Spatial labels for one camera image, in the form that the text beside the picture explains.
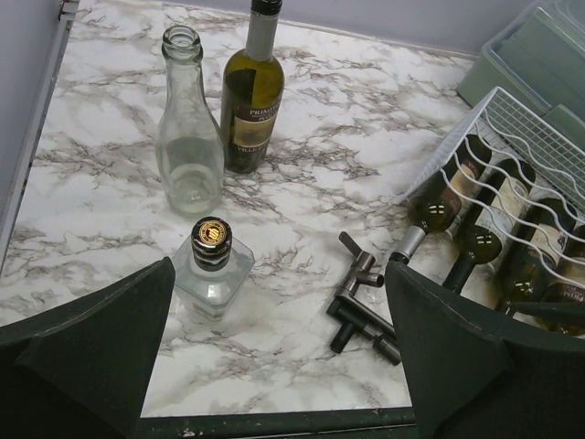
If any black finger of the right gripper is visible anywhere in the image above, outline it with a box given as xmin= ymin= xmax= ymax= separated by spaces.
xmin=508 ymin=302 xmax=584 ymax=320

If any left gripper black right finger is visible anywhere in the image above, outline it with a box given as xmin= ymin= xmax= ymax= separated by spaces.
xmin=385 ymin=262 xmax=584 ymax=438

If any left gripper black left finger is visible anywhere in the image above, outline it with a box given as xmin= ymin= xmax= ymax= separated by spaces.
xmin=1 ymin=258 xmax=176 ymax=438

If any green wine bottle silver neck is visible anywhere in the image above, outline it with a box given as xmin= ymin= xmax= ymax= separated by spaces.
xmin=538 ymin=239 xmax=584 ymax=337

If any green wine bottle black neck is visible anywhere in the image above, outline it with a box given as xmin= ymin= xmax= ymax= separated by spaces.
xmin=495 ymin=198 xmax=577 ymax=316

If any green wine bottle front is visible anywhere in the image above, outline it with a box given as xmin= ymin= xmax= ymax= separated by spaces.
xmin=441 ymin=158 xmax=537 ymax=294

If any clear bottle gold cap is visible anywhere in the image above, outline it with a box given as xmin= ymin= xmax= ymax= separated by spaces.
xmin=172 ymin=216 xmax=255 ymax=320

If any brown wine bottle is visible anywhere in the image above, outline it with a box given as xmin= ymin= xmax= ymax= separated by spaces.
xmin=388 ymin=134 xmax=493 ymax=266

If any clear glass bottle tall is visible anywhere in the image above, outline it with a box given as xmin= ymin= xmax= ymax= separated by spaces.
xmin=154 ymin=25 xmax=224 ymax=218

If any green wine bottle back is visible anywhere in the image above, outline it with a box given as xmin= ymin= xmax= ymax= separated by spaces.
xmin=220 ymin=0 xmax=284 ymax=174

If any dark metal faucet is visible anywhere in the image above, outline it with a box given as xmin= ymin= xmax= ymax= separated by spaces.
xmin=325 ymin=230 xmax=402 ymax=367

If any green plastic toolbox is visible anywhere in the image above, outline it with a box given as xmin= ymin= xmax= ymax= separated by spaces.
xmin=457 ymin=1 xmax=584 ymax=143

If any white wire wine rack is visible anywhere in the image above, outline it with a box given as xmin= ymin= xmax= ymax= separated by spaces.
xmin=401 ymin=87 xmax=585 ymax=294

